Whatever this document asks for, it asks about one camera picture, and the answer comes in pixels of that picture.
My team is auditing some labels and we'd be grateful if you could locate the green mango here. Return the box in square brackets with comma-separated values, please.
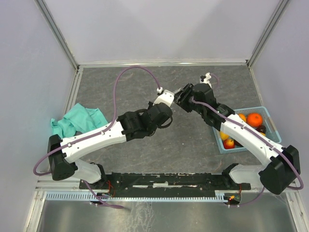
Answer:
[238, 114, 246, 122]

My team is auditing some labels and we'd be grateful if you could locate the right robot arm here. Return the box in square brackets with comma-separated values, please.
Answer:
[174, 83, 304, 195]

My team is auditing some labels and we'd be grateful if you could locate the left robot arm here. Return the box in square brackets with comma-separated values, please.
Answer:
[48, 90, 174, 189]

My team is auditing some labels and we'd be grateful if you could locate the yellow lemon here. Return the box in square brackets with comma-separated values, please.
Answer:
[219, 131, 229, 141]

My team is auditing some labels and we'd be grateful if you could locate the red yellow peach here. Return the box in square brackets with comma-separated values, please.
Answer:
[223, 139, 235, 149]

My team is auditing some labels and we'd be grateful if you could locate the orange tangerine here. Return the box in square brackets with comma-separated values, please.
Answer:
[246, 113, 263, 128]

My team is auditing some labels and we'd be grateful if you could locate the small dark fig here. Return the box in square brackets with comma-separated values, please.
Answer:
[256, 125, 267, 134]

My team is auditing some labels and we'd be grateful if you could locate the teal cloth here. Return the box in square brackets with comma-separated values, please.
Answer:
[50, 103, 108, 138]

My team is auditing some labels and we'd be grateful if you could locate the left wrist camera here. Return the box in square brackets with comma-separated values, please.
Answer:
[153, 87, 174, 107]

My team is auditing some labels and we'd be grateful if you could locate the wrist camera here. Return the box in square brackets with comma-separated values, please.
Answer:
[153, 87, 174, 107]
[199, 72, 212, 88]

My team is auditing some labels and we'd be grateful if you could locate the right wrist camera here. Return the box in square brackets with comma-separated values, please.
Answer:
[199, 72, 212, 88]

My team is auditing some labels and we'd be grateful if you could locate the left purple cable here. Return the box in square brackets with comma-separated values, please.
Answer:
[33, 66, 162, 209]

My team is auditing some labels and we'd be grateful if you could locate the blue cable duct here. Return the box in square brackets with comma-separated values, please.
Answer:
[45, 191, 227, 203]

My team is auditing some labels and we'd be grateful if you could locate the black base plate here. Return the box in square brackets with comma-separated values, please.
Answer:
[90, 173, 251, 197]

